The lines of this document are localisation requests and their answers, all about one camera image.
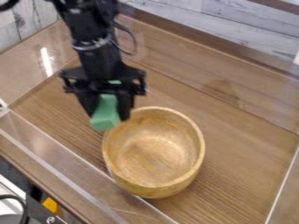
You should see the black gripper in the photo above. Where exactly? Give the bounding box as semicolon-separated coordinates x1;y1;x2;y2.
59;46;147;121

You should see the green rectangular block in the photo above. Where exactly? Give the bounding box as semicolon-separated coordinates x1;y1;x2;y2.
88;80;124;131

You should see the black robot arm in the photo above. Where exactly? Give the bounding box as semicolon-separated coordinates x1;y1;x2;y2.
49;0;147;121

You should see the brown wooden bowl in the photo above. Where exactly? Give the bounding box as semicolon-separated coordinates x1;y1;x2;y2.
101;106;206;199

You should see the yellow and black device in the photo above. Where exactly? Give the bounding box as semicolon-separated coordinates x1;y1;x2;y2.
23;197;76;224

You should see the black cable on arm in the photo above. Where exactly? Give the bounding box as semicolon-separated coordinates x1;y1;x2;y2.
109;20;139;56

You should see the clear acrylic tray wall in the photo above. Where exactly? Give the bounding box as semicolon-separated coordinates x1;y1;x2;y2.
0;108;178;224

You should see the black cable bottom left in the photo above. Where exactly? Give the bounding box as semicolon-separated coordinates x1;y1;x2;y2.
0;193;29;224

